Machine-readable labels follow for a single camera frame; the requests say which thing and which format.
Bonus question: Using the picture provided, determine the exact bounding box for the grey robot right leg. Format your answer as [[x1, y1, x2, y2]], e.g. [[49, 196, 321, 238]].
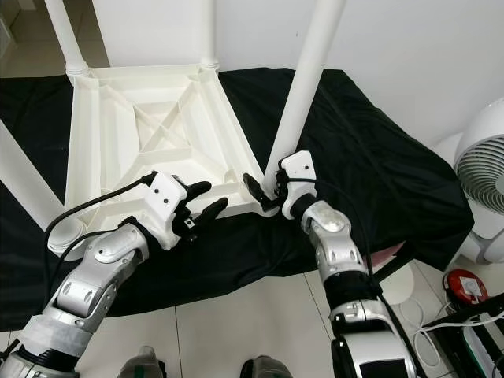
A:
[[240, 354, 297, 378]]

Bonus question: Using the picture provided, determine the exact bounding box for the white plastic children table top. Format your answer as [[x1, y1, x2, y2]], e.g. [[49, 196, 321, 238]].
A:
[[47, 63, 274, 258]]

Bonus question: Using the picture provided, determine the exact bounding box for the white round floor base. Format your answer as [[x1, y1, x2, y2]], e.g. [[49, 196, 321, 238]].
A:
[[382, 264, 420, 305]]

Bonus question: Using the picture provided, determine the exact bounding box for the white floor cable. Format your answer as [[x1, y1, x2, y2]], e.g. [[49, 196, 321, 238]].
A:
[[402, 299, 504, 368]]

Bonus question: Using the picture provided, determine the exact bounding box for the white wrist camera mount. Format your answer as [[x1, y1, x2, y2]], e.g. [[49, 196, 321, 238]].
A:
[[142, 173, 195, 251], [280, 150, 318, 218]]

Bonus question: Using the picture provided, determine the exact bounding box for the grey robot left leg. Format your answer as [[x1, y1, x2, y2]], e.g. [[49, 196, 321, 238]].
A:
[[118, 346, 168, 378]]

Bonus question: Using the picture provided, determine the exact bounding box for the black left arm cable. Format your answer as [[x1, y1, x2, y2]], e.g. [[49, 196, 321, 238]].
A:
[[43, 172, 159, 309]]

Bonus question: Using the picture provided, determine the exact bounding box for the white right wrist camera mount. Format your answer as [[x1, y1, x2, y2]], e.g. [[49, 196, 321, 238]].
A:
[[280, 150, 318, 218]]

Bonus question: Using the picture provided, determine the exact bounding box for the grey robot leg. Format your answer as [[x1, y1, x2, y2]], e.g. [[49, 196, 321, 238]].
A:
[[118, 346, 168, 378], [240, 354, 297, 378]]

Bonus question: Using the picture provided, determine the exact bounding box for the pink plastic piece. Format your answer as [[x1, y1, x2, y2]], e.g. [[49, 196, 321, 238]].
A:
[[372, 244, 404, 265]]

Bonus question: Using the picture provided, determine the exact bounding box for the grey metal pole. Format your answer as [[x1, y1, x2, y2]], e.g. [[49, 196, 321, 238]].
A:
[[372, 256, 412, 286]]

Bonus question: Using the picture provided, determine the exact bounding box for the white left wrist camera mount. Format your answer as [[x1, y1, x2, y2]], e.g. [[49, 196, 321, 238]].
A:
[[142, 173, 195, 251]]

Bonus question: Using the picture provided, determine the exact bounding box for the black cloth table cover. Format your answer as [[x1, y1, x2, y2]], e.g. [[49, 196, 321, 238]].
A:
[[0, 67, 476, 333]]

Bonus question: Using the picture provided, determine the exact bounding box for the red round cable reel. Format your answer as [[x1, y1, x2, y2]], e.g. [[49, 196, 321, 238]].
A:
[[443, 268, 490, 306]]

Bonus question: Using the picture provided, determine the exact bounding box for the white round floor fan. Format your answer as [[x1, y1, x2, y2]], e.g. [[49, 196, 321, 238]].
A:
[[432, 98, 504, 265]]

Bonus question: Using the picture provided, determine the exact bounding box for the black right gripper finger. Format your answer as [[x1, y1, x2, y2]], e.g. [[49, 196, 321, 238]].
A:
[[241, 173, 277, 212]]

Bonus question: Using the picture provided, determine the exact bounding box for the black equipment case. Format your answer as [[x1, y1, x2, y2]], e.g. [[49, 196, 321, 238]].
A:
[[421, 303, 504, 378]]

